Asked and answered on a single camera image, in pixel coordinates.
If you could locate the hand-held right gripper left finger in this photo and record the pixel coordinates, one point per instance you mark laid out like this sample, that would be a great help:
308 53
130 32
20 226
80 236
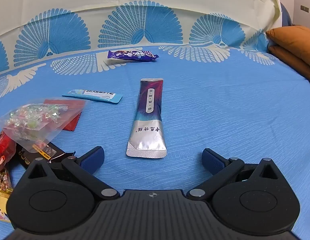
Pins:
93 159

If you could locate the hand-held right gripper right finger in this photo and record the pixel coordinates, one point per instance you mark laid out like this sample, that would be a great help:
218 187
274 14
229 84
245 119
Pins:
212 160

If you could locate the long silver foil pouch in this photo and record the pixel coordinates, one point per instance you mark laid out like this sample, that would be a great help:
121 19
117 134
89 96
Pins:
147 130

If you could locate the red snack bag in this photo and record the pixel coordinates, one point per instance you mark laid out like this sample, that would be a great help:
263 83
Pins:
2 150

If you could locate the yellow snack packet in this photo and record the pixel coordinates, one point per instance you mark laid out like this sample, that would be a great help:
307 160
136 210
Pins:
1 203

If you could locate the red flat packet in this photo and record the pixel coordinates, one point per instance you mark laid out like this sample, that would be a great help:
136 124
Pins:
72 120

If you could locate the blue fan-print bed sheet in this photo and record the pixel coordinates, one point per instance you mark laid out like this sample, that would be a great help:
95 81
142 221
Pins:
220 105

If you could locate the light blue flat packet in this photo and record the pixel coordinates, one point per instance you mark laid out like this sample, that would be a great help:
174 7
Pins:
94 95

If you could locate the black snack packet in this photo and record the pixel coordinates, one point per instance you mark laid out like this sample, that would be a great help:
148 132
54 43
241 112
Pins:
25 159

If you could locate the clear bag of candies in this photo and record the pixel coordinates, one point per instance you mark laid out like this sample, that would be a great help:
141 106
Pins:
32 122

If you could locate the small red yellow candy bar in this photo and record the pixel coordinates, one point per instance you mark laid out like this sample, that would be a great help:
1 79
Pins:
4 179

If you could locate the purple snack bar wrapper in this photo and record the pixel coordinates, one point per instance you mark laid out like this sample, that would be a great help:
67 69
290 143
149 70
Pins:
132 55

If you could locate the orange pillow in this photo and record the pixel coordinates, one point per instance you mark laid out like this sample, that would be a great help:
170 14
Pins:
295 38
295 63

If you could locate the blue pillow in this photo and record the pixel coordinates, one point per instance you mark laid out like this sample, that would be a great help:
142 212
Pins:
286 15

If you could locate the wall switch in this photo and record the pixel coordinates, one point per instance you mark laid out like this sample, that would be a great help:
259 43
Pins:
305 8

